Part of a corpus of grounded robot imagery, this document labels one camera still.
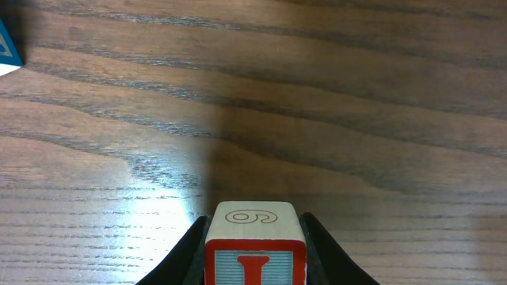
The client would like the blue letter P block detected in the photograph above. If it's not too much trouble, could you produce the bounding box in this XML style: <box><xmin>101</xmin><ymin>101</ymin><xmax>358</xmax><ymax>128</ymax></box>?
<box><xmin>0</xmin><ymin>21</ymin><xmax>23</xmax><ymax>76</ymax></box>

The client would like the red letter I block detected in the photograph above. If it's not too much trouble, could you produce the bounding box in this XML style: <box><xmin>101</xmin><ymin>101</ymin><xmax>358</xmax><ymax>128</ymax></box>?
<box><xmin>204</xmin><ymin>201</ymin><xmax>307</xmax><ymax>285</ymax></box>

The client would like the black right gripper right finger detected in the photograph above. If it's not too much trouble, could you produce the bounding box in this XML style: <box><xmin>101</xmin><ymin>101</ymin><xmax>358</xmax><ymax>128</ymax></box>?
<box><xmin>299</xmin><ymin>212</ymin><xmax>379</xmax><ymax>285</ymax></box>

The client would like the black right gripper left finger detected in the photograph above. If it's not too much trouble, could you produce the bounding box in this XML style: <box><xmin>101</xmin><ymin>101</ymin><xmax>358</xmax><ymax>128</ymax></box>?
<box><xmin>136</xmin><ymin>216</ymin><xmax>210</xmax><ymax>285</ymax></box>

